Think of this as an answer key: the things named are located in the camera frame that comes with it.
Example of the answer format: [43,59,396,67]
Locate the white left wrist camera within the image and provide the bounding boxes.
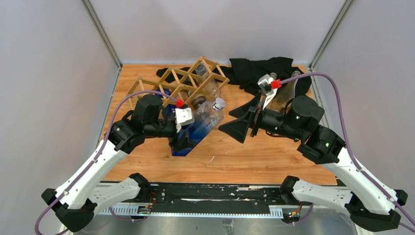
[175,108,195,133]

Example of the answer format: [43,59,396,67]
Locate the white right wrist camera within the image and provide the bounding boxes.
[262,80,281,110]

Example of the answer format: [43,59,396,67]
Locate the clear bottle with black label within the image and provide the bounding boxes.
[269,72,277,80]

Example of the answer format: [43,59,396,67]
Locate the small clear glass bottle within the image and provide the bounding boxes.
[195,63,221,98]

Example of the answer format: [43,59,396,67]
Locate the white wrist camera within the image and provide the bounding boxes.
[175,108,195,133]
[262,80,281,110]

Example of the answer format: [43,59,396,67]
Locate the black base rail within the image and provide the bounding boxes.
[112,182,312,218]

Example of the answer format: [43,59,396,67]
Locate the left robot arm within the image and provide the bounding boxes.
[42,91,194,232]

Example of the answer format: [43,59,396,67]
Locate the black cloth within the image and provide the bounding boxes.
[156,56,313,98]

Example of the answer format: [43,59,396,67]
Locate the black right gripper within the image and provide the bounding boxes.
[217,90,302,142]

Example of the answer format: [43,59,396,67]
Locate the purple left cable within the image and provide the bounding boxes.
[34,90,185,235]

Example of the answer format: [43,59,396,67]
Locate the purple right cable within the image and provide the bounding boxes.
[271,71,415,233]

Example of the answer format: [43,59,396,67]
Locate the dark brown wine bottle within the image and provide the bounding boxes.
[191,95,207,110]

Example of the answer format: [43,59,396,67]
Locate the wooden lattice wine rack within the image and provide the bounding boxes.
[126,56,230,108]

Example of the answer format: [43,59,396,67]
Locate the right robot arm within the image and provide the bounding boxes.
[219,95,408,232]

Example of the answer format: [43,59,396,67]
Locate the purple cable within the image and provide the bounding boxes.
[271,71,415,233]
[34,90,185,235]

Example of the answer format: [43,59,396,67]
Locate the clear bottle with silver label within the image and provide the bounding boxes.
[267,81,296,112]

